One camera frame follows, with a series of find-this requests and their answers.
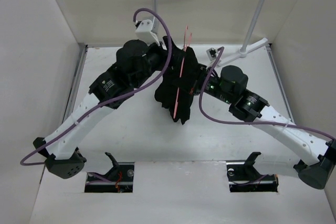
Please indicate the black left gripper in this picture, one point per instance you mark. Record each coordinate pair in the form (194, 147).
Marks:
(161, 52)

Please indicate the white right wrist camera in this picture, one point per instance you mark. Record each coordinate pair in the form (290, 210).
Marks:
(212, 53)

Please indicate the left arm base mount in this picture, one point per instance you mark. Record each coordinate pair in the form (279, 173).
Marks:
(118, 179)

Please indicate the black trousers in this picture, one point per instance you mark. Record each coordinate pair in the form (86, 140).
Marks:
(177, 89)

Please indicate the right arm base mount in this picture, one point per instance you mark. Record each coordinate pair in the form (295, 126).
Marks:
(244, 178)

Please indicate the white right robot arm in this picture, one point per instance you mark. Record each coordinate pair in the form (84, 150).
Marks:
(315, 149)

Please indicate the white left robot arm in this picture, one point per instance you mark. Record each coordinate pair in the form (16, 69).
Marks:
(63, 158)

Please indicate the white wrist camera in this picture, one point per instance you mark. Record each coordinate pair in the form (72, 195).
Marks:
(147, 31)
(212, 53)

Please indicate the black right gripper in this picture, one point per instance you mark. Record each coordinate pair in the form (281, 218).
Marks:
(202, 71)

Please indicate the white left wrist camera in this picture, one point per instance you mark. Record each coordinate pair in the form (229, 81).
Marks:
(147, 31)

